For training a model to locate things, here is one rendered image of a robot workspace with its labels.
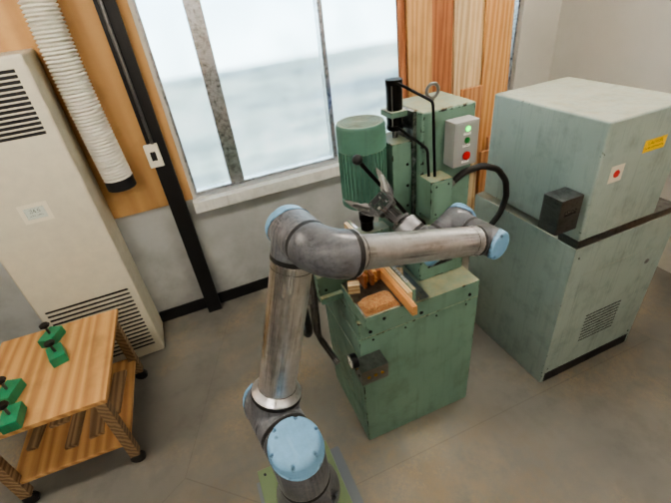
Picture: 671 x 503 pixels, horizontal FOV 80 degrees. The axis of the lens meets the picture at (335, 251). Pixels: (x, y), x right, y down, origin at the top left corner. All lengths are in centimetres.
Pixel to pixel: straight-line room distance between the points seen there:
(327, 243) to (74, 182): 174
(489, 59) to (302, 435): 272
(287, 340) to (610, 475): 168
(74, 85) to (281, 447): 190
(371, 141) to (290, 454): 98
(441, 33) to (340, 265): 232
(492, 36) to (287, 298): 257
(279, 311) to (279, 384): 24
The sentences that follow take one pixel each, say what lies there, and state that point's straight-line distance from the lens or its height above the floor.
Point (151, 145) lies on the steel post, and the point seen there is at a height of 127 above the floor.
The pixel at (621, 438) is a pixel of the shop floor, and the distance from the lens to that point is 248.
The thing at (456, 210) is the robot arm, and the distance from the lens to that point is 133.
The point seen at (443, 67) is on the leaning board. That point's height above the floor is 136.
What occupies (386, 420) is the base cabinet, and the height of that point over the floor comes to 10.
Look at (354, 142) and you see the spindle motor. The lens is 139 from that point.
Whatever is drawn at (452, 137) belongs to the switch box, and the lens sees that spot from 148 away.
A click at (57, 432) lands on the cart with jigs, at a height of 18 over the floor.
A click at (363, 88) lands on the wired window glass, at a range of 296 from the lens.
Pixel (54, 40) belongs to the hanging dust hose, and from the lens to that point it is 239.
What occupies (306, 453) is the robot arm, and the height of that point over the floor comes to 91.
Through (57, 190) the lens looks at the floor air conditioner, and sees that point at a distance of 244.
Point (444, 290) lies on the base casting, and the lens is 175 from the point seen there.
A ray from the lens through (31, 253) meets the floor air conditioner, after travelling 261.
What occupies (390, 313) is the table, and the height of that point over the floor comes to 88.
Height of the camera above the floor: 191
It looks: 34 degrees down
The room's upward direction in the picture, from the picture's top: 7 degrees counter-clockwise
